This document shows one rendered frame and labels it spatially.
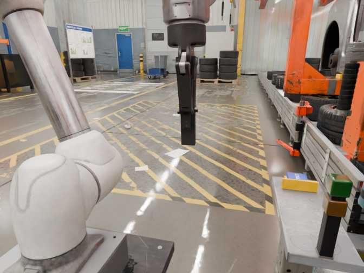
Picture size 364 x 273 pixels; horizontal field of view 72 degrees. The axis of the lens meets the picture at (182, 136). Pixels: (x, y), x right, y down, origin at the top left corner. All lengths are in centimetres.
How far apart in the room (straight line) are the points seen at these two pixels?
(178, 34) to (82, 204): 47
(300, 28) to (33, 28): 259
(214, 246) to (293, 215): 61
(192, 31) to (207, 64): 850
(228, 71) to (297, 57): 600
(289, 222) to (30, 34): 91
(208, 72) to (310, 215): 829
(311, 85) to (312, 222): 234
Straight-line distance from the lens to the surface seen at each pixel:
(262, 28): 1362
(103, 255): 77
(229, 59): 887
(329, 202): 66
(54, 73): 83
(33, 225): 67
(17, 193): 67
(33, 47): 85
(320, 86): 309
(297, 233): 80
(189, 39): 48
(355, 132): 120
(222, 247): 139
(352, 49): 84
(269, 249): 142
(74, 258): 73
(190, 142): 53
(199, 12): 49
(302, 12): 305
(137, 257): 90
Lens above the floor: 91
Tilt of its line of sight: 18 degrees down
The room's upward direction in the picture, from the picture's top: straight up
